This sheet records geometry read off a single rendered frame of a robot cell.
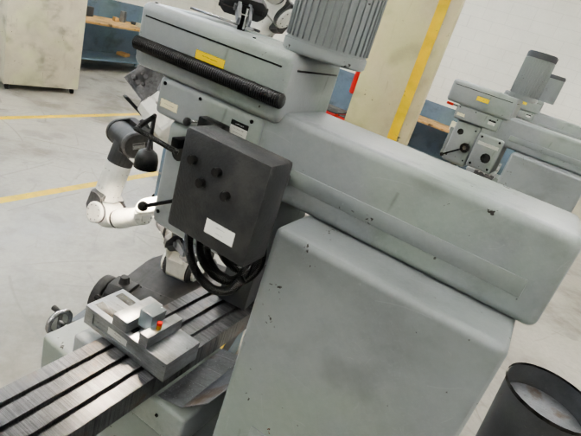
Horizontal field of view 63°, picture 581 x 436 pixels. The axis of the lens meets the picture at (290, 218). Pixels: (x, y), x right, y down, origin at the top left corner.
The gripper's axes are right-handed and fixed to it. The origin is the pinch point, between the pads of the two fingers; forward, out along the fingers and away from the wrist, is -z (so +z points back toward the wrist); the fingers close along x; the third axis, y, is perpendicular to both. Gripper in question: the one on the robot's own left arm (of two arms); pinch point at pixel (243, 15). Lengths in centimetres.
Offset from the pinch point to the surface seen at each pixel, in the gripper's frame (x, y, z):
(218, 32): 6.7, 1.7, -12.3
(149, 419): 4, -92, -78
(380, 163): -27, 6, -47
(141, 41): 23.0, -10.9, -6.3
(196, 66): 10.1, -4.6, -18.1
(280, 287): -13, -19, -65
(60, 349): 34, -112, -51
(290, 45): -8.1, 8.6, -19.6
